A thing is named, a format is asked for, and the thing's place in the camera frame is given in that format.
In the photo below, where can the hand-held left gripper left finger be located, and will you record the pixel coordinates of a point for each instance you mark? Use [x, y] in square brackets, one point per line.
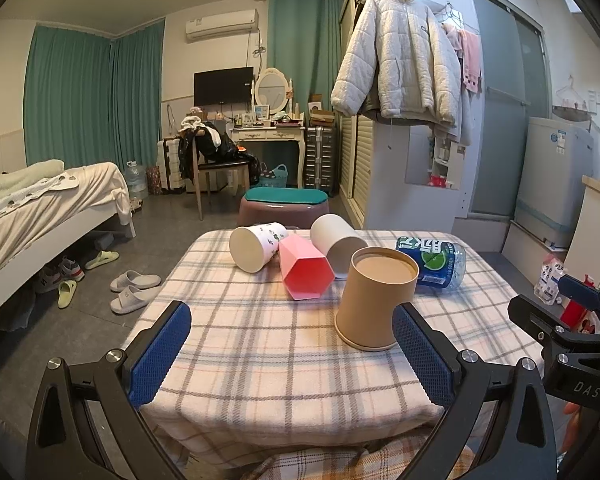
[162, 355]

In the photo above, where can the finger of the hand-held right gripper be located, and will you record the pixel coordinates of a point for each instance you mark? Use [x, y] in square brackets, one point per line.
[577, 287]
[535, 312]

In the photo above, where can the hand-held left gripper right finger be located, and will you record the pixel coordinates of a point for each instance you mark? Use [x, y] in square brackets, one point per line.
[422, 355]

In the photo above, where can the brown paper cup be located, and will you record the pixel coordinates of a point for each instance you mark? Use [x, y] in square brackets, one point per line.
[375, 300]

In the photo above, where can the white printed cup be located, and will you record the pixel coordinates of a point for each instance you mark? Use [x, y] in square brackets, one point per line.
[252, 250]

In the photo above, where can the plain white cup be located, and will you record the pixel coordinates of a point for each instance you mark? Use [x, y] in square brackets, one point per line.
[337, 242]

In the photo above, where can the pink hexagonal cup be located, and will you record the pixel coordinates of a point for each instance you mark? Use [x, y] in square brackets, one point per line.
[307, 272]

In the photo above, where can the person's right hand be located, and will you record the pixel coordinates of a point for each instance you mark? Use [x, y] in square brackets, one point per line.
[573, 427]

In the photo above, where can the red box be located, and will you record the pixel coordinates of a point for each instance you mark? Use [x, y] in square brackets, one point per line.
[577, 314]

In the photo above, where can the white pink carton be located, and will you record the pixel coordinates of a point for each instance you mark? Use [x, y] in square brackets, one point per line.
[549, 277]

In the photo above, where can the white cabinet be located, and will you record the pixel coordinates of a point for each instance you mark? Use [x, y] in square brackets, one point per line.
[597, 230]

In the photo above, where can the white slipper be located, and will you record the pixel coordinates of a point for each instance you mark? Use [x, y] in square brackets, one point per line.
[135, 280]
[132, 299]

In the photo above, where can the green label plastic bottle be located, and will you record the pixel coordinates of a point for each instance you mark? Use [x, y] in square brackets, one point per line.
[432, 262]

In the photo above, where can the plaid tablecloth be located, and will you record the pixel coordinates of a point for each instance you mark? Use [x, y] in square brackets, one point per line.
[260, 350]

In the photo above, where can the washing machine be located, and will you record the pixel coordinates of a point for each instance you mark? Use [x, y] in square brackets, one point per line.
[555, 180]

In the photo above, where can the yellow-green slipper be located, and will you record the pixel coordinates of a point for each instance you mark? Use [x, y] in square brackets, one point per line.
[66, 293]
[101, 259]

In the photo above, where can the grey sneaker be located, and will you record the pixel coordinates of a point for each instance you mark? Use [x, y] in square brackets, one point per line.
[71, 269]

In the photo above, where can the orange plaid blanket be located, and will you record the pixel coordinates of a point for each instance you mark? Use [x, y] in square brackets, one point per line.
[330, 465]

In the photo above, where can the patterned gift bag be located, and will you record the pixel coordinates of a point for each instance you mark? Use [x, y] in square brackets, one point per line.
[154, 180]

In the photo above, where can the bed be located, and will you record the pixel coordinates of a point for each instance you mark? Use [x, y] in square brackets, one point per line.
[45, 225]

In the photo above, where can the large water jug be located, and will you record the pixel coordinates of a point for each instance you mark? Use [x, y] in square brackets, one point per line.
[136, 180]

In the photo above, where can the white suitcase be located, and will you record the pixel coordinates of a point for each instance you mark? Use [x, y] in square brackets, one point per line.
[169, 165]

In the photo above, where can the purple stool with green top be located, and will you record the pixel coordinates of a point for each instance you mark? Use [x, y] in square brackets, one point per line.
[282, 205]

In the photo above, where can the frosted glass door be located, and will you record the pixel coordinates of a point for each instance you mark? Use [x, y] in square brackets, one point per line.
[500, 110]

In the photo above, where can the white wardrobe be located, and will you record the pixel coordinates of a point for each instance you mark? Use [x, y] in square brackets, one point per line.
[365, 170]

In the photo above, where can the wooden chair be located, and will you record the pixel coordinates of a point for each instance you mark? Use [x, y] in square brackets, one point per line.
[220, 167]

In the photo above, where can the teal plastic basket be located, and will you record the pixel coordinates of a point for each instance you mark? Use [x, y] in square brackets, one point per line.
[274, 176]

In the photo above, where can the pile of clothes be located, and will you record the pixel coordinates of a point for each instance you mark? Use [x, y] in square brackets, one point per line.
[205, 142]

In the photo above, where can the silver suitcase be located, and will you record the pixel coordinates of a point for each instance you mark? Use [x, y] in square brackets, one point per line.
[320, 157]

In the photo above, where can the light green blanket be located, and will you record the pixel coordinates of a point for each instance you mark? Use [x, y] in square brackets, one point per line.
[15, 177]

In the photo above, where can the white dressing table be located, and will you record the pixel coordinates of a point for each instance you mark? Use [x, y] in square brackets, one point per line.
[267, 135]

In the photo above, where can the pink towel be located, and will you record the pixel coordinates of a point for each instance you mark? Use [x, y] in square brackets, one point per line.
[470, 55]

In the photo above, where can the green curtain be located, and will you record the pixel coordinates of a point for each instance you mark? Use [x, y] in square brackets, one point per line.
[137, 85]
[70, 95]
[305, 50]

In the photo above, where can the black television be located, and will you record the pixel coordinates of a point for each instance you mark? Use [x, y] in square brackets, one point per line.
[223, 85]

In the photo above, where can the oval vanity mirror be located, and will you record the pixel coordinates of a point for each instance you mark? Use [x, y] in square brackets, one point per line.
[272, 87]

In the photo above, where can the white puffer jacket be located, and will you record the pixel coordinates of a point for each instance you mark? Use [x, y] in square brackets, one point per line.
[395, 55]

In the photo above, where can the white air conditioner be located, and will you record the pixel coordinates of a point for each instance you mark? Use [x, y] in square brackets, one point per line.
[221, 25]

